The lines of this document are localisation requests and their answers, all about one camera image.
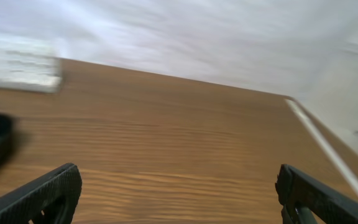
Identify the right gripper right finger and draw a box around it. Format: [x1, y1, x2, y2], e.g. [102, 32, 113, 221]
[275, 164, 358, 224]

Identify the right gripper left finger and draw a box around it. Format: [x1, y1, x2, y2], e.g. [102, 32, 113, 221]
[0, 162, 83, 224]

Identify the white test tube rack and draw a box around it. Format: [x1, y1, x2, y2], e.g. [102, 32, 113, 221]
[0, 30, 63, 94]

